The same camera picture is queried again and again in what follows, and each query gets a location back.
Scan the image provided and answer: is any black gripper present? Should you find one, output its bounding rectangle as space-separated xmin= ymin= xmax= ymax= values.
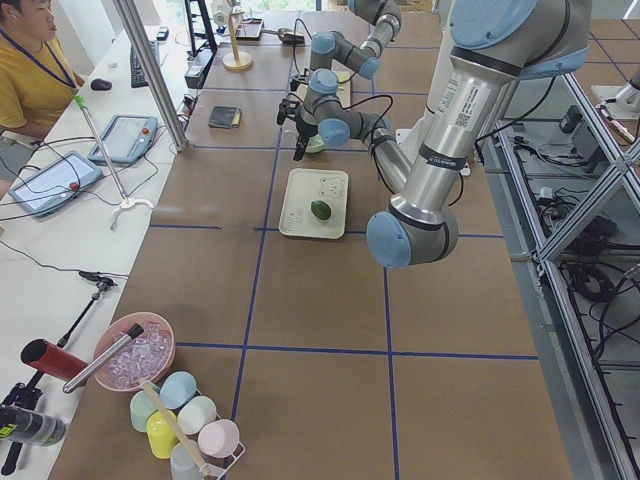
xmin=293 ymin=107 xmax=318 ymax=161

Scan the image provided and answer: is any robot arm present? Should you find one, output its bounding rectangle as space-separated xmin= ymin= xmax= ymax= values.
xmin=294 ymin=1 xmax=592 ymax=268
xmin=309 ymin=0 xmax=402 ymax=80

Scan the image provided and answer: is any light green bowl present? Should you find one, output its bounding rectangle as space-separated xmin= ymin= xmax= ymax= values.
xmin=305 ymin=138 xmax=325 ymax=154

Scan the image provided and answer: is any metal muddler in bowl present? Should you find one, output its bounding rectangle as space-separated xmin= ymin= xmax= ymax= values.
xmin=62 ymin=323 xmax=144 ymax=394

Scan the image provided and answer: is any pink bowl of ice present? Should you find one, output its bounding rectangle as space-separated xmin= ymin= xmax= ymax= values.
xmin=94 ymin=312 xmax=176 ymax=392

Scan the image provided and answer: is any white bear tray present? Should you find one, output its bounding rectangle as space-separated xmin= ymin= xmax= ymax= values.
xmin=278 ymin=168 xmax=349 ymax=239

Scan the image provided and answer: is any green avocado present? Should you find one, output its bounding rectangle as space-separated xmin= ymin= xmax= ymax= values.
xmin=310 ymin=200 xmax=332 ymax=221

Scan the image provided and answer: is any bamboo cutting board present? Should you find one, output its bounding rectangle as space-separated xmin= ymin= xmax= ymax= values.
xmin=335 ymin=70 xmax=352 ymax=107

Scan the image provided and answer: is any yellow sponge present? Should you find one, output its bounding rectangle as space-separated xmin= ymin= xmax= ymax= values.
xmin=232 ymin=109 xmax=242 ymax=128

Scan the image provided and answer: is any grey folded cloth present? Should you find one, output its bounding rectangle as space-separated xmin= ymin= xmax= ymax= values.
xmin=208 ymin=105 xmax=242 ymax=129

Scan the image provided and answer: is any wooden mug tree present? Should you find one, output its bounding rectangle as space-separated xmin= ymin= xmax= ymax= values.
xmin=222 ymin=12 xmax=253 ymax=72

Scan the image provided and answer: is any metal ice scoop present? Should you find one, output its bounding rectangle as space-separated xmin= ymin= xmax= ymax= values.
xmin=261 ymin=28 xmax=305 ymax=45

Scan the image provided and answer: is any far teach pendant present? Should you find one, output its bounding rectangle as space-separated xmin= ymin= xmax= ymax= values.
xmin=101 ymin=114 xmax=159 ymax=165

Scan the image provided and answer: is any teach pendant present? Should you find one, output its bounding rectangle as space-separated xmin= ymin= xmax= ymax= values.
xmin=9 ymin=151 xmax=103 ymax=217
xmin=101 ymin=114 xmax=159 ymax=165

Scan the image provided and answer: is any black keyboard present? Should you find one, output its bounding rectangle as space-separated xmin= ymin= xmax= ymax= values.
xmin=129 ymin=40 xmax=160 ymax=88

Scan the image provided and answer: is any black computer mouse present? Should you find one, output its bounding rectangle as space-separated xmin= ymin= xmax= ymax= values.
xmin=90 ymin=78 xmax=112 ymax=91

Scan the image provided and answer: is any near teach pendant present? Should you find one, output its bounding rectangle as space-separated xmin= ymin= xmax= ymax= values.
xmin=9 ymin=151 xmax=103 ymax=217

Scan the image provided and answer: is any blue cup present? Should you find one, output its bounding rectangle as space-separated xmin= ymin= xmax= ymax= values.
xmin=160 ymin=371 xmax=197 ymax=410

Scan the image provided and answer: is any person in yellow shirt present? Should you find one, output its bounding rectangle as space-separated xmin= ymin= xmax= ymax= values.
xmin=1 ymin=1 xmax=84 ymax=140

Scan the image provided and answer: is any white cup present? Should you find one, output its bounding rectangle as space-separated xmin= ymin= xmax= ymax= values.
xmin=177 ymin=395 xmax=217 ymax=435

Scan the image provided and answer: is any pink cup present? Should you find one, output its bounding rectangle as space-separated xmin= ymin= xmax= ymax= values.
xmin=197 ymin=419 xmax=240 ymax=458

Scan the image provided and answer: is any green cup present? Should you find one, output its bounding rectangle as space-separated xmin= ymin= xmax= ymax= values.
xmin=129 ymin=389 xmax=157 ymax=433

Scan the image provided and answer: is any yellow cup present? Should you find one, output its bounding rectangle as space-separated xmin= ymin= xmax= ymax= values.
xmin=146 ymin=411 xmax=179 ymax=460

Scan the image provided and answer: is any red cylinder bottle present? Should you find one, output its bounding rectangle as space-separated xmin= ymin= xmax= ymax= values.
xmin=20 ymin=339 xmax=88 ymax=381

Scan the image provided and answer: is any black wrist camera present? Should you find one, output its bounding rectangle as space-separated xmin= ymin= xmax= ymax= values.
xmin=289 ymin=74 xmax=309 ymax=93
xmin=276 ymin=98 xmax=301 ymax=126

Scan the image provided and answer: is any aluminium frame post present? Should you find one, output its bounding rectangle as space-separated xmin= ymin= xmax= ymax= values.
xmin=113 ymin=0 xmax=189 ymax=153

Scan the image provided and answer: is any white wire cup rack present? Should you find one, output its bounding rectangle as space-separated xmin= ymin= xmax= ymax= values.
xmin=200 ymin=441 xmax=246 ymax=479

